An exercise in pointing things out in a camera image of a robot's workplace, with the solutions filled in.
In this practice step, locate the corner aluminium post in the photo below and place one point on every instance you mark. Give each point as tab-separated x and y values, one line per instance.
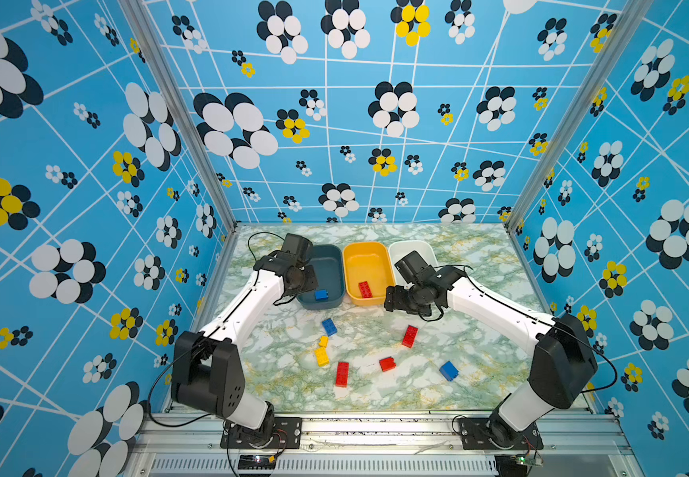
143	30
630	19

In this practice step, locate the long red lego brick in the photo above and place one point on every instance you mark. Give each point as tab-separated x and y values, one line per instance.
343	370

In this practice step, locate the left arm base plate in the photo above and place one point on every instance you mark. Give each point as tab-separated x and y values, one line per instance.
280	433

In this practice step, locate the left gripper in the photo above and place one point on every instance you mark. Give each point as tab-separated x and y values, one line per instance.
312	283

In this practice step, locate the aluminium front rail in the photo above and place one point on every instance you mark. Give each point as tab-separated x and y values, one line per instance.
436	443

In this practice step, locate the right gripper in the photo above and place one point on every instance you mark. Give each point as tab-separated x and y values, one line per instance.
393	301

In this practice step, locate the right corner aluminium post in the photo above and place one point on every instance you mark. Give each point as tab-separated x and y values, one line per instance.
630	19

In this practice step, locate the yellow plastic bin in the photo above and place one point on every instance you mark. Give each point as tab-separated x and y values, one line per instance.
367	261

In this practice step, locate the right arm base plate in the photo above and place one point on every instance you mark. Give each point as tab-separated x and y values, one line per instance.
480	433

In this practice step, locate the blue lego brick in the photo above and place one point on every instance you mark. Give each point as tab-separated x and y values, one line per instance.
321	295
449	371
329	327

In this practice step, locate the left corner aluminium post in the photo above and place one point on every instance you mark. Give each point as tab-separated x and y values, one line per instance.
143	30

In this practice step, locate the dark teal plastic bin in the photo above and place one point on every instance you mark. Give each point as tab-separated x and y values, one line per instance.
328	265

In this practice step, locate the yellow lego brick long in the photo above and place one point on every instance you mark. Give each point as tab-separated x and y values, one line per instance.
322	357

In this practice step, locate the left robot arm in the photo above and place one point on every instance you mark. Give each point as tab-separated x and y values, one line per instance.
207	370

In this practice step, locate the small red lego brick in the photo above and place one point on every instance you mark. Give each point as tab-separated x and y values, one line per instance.
387	364

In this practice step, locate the white plastic bin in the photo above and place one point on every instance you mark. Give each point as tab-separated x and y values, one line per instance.
398	250

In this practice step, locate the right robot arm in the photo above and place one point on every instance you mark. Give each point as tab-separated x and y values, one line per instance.
562	362

